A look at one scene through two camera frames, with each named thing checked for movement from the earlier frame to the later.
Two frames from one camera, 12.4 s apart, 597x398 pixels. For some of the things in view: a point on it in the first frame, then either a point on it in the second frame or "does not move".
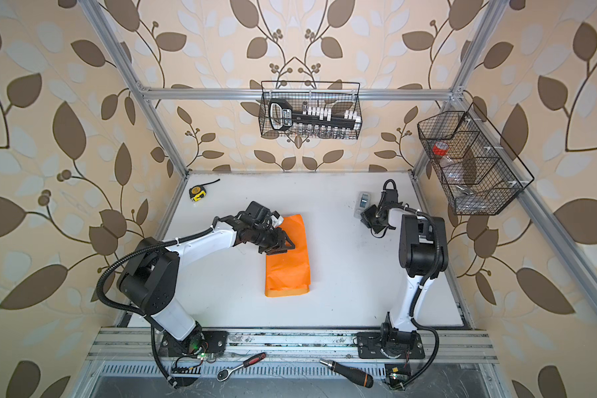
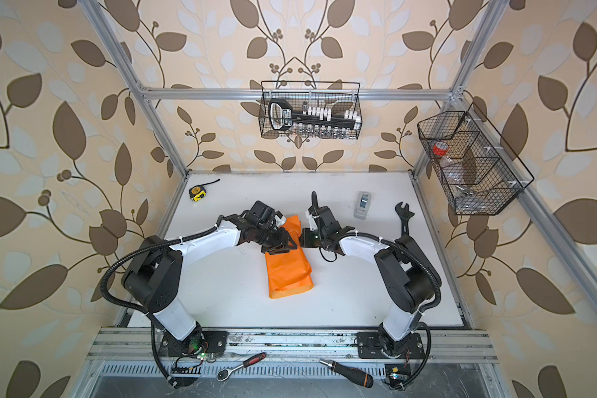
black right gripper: [367, 215] to [304, 239]
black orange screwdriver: [353, 375] does not move
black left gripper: [279, 245] does not move
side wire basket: [479, 172] does not move
